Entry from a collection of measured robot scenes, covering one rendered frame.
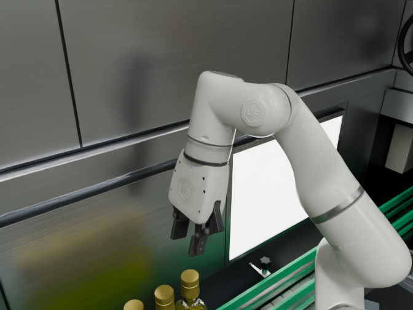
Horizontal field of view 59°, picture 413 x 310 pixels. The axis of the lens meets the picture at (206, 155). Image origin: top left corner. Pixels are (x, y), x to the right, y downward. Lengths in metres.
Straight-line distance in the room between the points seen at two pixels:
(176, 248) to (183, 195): 0.25
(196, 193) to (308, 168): 0.18
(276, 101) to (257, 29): 0.33
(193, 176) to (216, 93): 0.14
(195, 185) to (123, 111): 0.19
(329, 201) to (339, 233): 0.05
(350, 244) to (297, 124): 0.20
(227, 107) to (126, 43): 0.21
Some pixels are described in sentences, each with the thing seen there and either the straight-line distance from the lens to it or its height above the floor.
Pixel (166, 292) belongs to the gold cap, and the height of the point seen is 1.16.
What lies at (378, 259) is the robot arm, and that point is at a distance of 0.54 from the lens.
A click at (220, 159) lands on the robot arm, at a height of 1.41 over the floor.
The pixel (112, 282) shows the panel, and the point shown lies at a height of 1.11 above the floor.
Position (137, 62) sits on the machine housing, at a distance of 0.66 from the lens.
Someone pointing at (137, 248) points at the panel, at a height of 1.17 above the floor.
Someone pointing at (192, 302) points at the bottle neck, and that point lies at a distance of 0.75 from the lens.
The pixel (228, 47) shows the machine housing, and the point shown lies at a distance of 0.76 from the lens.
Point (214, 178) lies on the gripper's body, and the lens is 0.56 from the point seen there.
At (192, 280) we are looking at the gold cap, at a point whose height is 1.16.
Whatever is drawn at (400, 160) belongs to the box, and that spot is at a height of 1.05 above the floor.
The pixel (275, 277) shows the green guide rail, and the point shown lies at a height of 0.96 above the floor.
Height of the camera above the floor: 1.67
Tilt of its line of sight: 27 degrees down
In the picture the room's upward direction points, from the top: straight up
